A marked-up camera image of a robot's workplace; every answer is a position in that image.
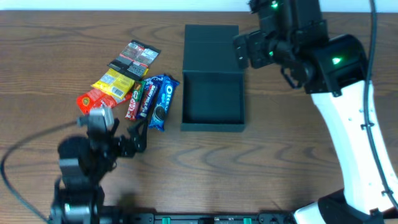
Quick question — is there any red KitKat bar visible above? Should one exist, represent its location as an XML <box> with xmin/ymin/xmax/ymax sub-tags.
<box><xmin>125</xmin><ymin>81</ymin><xmax>146</xmax><ymax>121</ymax></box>

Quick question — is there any yellow snack packet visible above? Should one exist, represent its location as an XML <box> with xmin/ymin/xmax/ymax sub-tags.
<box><xmin>92</xmin><ymin>68</ymin><xmax>136</xmax><ymax>99</ymax></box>

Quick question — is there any red snack packet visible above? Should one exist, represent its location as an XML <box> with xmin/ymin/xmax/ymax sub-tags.
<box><xmin>76</xmin><ymin>88</ymin><xmax>132</xmax><ymax>114</ymax></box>

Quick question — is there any black snack packet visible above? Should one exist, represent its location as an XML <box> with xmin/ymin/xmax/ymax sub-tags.
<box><xmin>108</xmin><ymin>40</ymin><xmax>161</xmax><ymax>80</ymax></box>

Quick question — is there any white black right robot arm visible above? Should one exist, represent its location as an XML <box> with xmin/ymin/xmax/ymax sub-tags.
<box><xmin>233</xmin><ymin>0</ymin><xmax>397</xmax><ymax>223</ymax></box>

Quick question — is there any black open gift box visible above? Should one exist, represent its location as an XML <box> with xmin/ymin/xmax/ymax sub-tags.
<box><xmin>180</xmin><ymin>24</ymin><xmax>246</xmax><ymax>133</ymax></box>

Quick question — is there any blue Dairy Milk bar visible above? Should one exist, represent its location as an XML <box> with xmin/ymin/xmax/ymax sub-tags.
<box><xmin>137</xmin><ymin>75</ymin><xmax>164</xmax><ymax>119</ymax></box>

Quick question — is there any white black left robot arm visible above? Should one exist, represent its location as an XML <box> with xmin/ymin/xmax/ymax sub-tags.
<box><xmin>50</xmin><ymin>115</ymin><xmax>148</xmax><ymax>223</ymax></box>

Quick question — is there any blue Oreo cookie pack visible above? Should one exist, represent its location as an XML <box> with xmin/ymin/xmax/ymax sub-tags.
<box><xmin>149</xmin><ymin>75</ymin><xmax>180</xmax><ymax>131</ymax></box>

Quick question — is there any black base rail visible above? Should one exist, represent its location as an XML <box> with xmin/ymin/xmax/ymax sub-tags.
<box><xmin>99</xmin><ymin>212</ymin><xmax>296</xmax><ymax>224</ymax></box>

